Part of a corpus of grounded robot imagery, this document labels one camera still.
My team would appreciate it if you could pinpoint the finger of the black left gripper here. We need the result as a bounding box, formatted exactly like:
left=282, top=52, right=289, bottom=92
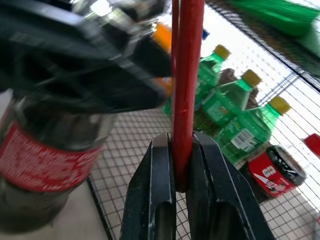
left=62, top=74, right=168, bottom=115
left=94, top=22, right=174, bottom=79

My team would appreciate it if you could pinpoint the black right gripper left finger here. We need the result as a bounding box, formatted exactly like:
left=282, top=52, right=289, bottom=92
left=119, top=132, right=177, bottom=240

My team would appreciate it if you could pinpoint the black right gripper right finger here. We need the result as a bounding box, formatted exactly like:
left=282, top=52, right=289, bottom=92
left=185, top=130, right=276, bottom=240

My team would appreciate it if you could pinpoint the red bottle opener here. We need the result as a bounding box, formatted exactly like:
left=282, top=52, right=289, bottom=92
left=170, top=0, right=205, bottom=193

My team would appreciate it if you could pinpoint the glass cola bottle red label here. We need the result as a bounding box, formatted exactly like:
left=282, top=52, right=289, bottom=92
left=0, top=0, right=166, bottom=235

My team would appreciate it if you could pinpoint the orange soda bottle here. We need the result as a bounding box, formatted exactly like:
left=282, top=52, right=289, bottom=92
left=151, top=22, right=174, bottom=98

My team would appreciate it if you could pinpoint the dark cola bottle red label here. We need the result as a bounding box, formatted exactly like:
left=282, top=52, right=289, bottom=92
left=238, top=144, right=308, bottom=201

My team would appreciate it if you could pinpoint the green plastic bottle yellow cap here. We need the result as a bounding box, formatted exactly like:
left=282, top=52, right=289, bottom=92
left=214, top=96, right=292, bottom=166
left=194, top=69, right=262, bottom=132
left=162, top=44, right=231, bottom=120

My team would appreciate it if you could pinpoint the red object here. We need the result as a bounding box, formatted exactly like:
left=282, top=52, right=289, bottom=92
left=301, top=133, right=320, bottom=159

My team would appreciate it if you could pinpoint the green plastic object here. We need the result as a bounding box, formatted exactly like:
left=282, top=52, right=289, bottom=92
left=228, top=0, right=320, bottom=39

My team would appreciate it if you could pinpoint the black wire mesh rack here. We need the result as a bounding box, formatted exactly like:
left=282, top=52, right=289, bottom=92
left=86, top=0, right=320, bottom=240

